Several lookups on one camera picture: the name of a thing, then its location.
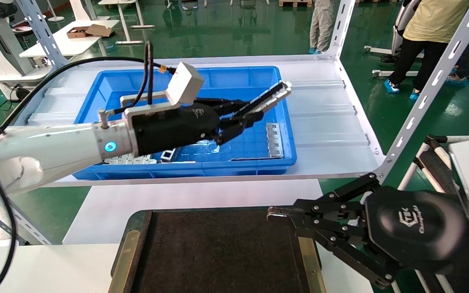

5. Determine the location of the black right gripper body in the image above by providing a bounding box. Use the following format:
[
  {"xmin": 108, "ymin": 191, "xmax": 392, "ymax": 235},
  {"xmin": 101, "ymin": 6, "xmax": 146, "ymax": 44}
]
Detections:
[{"xmin": 364, "ymin": 186, "xmax": 469, "ymax": 274}]

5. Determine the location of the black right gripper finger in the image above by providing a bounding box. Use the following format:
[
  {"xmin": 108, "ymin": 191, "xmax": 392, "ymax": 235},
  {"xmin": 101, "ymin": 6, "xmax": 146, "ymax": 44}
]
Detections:
[
  {"xmin": 273, "ymin": 218, "xmax": 403, "ymax": 290},
  {"xmin": 267, "ymin": 173, "xmax": 381, "ymax": 223}
]

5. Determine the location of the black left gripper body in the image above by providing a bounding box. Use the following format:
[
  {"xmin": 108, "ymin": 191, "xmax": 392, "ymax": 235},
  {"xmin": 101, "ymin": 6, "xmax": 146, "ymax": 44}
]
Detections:
[{"xmin": 131, "ymin": 103, "xmax": 224, "ymax": 157}]

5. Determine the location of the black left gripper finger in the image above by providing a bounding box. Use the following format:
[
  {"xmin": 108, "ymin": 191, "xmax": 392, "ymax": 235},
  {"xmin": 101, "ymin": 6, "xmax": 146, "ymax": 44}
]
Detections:
[
  {"xmin": 208, "ymin": 98, "xmax": 260, "ymax": 118},
  {"xmin": 213, "ymin": 111, "xmax": 265, "ymax": 146}
]

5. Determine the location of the grey metal channel part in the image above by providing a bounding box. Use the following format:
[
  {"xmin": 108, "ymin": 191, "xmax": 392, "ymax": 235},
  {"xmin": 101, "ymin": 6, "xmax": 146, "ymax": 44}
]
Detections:
[{"xmin": 241, "ymin": 81, "xmax": 293, "ymax": 118}]

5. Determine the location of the black container tray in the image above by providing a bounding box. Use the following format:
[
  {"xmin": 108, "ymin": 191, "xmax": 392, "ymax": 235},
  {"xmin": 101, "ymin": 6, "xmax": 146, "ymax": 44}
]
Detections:
[{"xmin": 108, "ymin": 207, "xmax": 327, "ymax": 293}]

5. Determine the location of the clear plastic film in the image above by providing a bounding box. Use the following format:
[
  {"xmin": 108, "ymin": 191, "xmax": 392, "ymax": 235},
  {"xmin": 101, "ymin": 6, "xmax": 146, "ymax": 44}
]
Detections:
[{"xmin": 196, "ymin": 140, "xmax": 221, "ymax": 153}]

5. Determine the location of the blue plastic bin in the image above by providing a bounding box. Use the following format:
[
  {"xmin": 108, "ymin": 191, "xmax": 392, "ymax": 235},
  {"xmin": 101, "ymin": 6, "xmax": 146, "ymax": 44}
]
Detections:
[{"xmin": 73, "ymin": 66, "xmax": 298, "ymax": 181}]

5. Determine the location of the white metal shelving rack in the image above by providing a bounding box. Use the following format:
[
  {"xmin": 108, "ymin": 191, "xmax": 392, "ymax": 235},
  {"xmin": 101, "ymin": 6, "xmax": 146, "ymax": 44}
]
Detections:
[{"xmin": 0, "ymin": 0, "xmax": 469, "ymax": 245}]

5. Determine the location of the wooden pallet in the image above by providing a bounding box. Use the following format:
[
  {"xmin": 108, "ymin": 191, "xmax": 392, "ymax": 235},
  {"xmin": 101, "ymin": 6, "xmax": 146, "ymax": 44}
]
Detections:
[{"xmin": 278, "ymin": 0, "xmax": 313, "ymax": 8}]

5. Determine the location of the person in beige trousers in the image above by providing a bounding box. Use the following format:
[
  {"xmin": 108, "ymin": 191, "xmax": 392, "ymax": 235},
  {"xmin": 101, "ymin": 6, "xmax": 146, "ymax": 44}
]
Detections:
[{"xmin": 308, "ymin": 0, "xmax": 337, "ymax": 55}]

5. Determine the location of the open brown cardboard box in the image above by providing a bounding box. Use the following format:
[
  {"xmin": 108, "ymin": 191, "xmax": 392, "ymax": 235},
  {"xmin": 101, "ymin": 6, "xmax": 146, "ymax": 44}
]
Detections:
[{"xmin": 67, "ymin": 24, "xmax": 113, "ymax": 39}]

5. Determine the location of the white table with cardboard box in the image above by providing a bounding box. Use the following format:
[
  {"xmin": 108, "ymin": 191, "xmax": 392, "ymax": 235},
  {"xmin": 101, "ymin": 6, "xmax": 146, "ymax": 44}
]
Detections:
[{"xmin": 20, "ymin": 20, "xmax": 120, "ymax": 62}]

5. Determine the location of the white wheeled machine base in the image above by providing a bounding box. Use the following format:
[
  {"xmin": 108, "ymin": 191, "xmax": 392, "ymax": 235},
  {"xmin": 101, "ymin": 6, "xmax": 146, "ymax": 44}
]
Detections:
[{"xmin": 364, "ymin": 0, "xmax": 469, "ymax": 80}]

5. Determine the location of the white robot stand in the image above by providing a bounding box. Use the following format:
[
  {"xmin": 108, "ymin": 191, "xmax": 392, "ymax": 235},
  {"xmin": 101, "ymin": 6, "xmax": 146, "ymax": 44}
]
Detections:
[{"xmin": 0, "ymin": 0, "xmax": 54, "ymax": 101}]

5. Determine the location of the person in yellow shirt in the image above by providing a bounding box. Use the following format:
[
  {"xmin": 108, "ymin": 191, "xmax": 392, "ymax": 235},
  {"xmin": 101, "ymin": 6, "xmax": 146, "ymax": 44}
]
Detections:
[{"xmin": 384, "ymin": 0, "xmax": 469, "ymax": 101}]

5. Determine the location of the grey slotted bracket part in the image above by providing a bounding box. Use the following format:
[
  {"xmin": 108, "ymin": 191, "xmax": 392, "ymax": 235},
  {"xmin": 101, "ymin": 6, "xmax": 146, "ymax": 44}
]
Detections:
[{"xmin": 266, "ymin": 122, "xmax": 285, "ymax": 159}]

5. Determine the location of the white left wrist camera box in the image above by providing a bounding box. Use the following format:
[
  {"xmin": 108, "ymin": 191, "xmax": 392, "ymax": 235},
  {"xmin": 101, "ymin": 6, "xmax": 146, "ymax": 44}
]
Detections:
[{"xmin": 120, "ymin": 61, "xmax": 206, "ymax": 122}]

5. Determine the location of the white frame with black strap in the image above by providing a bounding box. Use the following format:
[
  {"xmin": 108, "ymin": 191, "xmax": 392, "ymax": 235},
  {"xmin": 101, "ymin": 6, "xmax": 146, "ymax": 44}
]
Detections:
[{"xmin": 397, "ymin": 134, "xmax": 463, "ymax": 197}]

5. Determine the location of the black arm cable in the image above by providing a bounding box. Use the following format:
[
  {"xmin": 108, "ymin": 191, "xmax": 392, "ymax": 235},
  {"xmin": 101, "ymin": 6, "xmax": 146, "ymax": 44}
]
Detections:
[{"xmin": 0, "ymin": 41, "xmax": 178, "ymax": 293}]

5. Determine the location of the white pedestal table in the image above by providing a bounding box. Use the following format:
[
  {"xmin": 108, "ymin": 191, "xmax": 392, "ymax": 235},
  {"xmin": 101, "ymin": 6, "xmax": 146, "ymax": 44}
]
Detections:
[{"xmin": 98, "ymin": 0, "xmax": 156, "ymax": 45}]

